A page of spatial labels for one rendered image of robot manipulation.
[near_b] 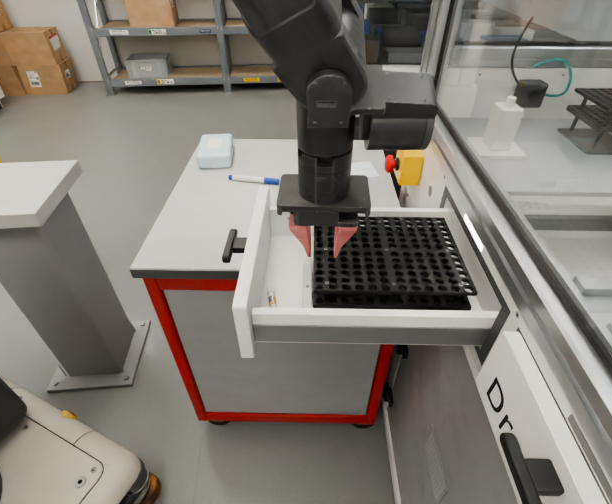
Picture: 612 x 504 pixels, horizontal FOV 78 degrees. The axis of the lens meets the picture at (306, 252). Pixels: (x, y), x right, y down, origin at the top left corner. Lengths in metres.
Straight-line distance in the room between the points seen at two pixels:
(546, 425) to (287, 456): 1.02
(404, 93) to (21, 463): 1.18
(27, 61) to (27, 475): 4.19
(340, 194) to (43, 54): 4.54
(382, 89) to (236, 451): 1.21
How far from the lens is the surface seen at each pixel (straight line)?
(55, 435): 1.26
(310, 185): 0.40
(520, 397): 0.47
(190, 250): 0.83
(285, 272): 0.63
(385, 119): 0.37
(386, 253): 0.58
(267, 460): 1.36
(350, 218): 0.42
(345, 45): 0.29
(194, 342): 1.00
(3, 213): 1.15
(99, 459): 1.18
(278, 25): 0.28
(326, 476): 1.34
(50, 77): 4.89
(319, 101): 0.31
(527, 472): 0.43
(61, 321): 1.45
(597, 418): 0.42
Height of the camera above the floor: 1.27
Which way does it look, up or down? 40 degrees down
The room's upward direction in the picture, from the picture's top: straight up
